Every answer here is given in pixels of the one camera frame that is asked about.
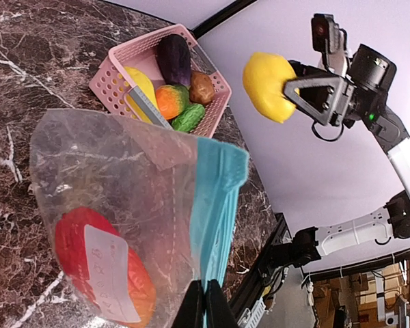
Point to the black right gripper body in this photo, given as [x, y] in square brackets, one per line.
[366, 85]

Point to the black right corner frame post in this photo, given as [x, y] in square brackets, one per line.
[220, 17]

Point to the white slotted cable duct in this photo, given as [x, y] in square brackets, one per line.
[251, 318]

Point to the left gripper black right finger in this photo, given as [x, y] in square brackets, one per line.
[217, 311]

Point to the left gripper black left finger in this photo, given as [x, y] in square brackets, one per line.
[191, 311]

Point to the yellow toy fruit front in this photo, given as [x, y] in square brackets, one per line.
[264, 78]

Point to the cardboard boxes in background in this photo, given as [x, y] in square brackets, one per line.
[379, 298]

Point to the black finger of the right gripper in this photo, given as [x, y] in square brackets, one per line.
[316, 96]

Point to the green orange toy mango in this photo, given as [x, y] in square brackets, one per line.
[172, 100]

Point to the dark purple toy fruit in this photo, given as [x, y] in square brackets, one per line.
[174, 60]

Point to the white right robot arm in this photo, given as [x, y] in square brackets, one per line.
[330, 183]

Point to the red orange toy mango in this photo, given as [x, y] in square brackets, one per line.
[103, 268]

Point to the brown toy potato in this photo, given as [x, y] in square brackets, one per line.
[201, 89]

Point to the black front frame rail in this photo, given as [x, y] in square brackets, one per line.
[264, 273]

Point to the clear zip bag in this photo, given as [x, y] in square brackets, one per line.
[171, 196]

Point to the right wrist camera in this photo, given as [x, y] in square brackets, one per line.
[330, 40]

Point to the yellow toy banana piece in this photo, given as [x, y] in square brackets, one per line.
[142, 98]

